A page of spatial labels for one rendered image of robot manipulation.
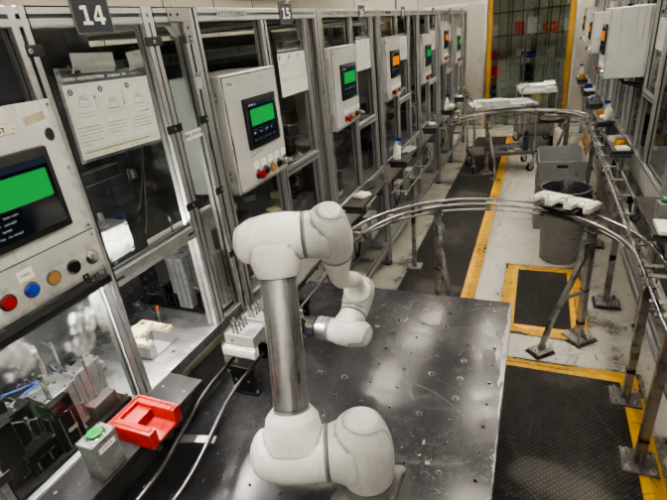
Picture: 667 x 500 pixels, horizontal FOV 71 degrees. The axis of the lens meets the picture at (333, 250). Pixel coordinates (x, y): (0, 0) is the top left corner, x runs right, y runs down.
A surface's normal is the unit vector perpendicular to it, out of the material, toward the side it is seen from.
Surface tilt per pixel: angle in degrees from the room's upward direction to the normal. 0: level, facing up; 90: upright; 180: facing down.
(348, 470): 84
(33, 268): 90
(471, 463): 0
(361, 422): 6
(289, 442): 65
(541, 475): 0
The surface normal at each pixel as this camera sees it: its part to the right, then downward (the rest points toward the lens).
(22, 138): 0.92, 0.07
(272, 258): 0.00, 0.15
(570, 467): -0.10, -0.90
